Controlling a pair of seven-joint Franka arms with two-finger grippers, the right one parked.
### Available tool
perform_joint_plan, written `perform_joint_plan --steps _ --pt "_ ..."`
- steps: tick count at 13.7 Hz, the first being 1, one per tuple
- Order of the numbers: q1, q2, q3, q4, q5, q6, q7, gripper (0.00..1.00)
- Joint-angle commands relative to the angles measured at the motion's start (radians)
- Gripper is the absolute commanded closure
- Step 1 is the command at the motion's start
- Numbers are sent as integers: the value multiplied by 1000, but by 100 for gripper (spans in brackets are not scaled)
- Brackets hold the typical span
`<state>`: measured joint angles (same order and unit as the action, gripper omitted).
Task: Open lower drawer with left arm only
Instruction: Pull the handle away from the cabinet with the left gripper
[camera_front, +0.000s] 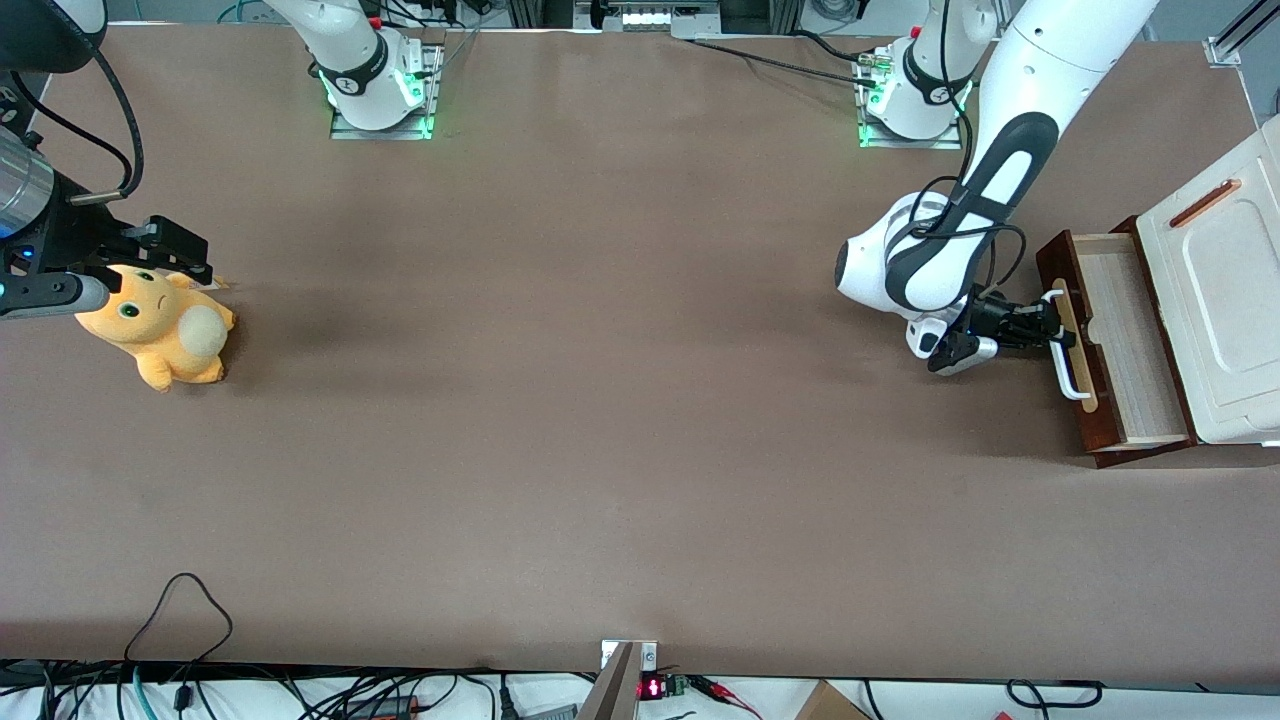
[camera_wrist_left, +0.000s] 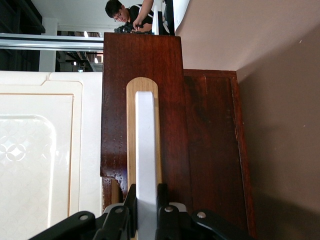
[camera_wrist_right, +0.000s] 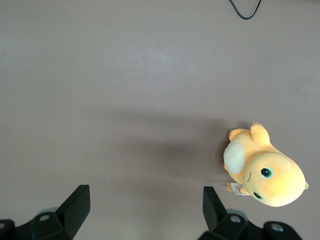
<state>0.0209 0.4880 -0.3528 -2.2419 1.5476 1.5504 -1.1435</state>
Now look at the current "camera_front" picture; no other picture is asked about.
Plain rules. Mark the brown cardboard box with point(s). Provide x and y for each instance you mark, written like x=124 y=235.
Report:
x=830 y=705

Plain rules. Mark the white drawer cabinet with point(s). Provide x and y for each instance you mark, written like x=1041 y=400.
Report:
x=1235 y=300

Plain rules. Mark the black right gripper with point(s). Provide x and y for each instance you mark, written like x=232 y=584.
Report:
x=80 y=243

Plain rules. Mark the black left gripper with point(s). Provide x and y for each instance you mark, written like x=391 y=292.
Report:
x=992 y=320

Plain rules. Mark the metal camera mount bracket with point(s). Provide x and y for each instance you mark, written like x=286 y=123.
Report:
x=620 y=685

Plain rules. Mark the dark wooden drawer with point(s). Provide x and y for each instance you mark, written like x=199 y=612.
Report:
x=1135 y=350

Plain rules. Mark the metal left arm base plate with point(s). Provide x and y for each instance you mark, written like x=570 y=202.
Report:
x=935 y=143

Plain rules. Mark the aluminium frame profile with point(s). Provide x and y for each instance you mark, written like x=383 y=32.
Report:
x=1235 y=40

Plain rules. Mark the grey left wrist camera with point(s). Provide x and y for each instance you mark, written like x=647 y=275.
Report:
x=965 y=355

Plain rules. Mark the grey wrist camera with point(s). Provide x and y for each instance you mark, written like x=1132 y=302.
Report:
x=965 y=355
x=50 y=295

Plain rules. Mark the red clip leads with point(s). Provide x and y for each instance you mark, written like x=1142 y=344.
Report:
x=725 y=692

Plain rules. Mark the circuit board with red display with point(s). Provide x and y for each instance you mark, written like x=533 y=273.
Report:
x=660 y=687

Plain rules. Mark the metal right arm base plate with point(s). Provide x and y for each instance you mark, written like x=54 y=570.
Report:
x=345 y=132

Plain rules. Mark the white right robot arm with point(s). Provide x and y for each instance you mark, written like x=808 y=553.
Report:
x=350 y=50

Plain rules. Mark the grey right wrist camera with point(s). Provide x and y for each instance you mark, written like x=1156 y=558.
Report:
x=50 y=295

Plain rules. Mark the white power strip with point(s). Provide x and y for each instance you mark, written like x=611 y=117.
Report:
x=650 y=17

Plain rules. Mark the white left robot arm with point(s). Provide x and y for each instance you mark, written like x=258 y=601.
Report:
x=1040 y=70

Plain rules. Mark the orange plush toy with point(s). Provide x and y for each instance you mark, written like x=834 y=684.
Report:
x=165 y=335

